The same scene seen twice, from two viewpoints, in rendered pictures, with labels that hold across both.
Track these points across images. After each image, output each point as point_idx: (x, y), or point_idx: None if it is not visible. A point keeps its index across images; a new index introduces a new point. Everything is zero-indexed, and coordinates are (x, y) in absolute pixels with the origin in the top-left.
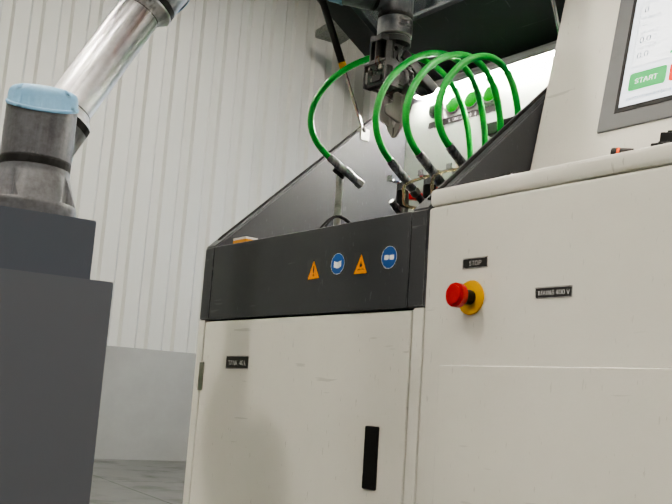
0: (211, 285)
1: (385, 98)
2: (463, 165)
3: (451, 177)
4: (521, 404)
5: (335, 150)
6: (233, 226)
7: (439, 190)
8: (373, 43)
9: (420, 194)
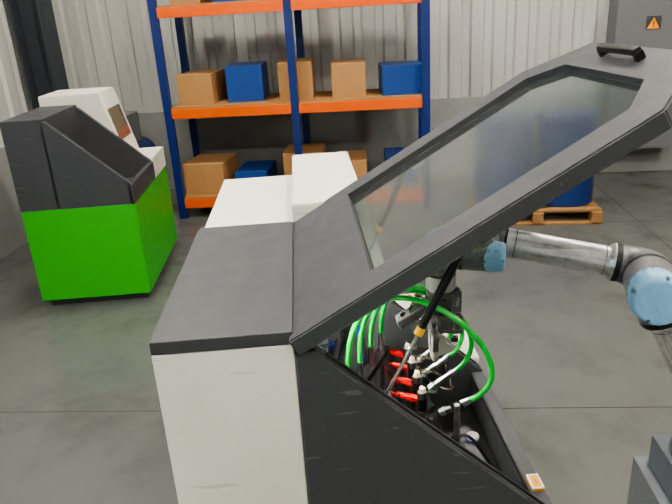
0: None
1: (441, 336)
2: (453, 345)
3: (461, 351)
4: None
5: (424, 419)
6: (538, 499)
7: (477, 354)
8: (459, 296)
9: (427, 387)
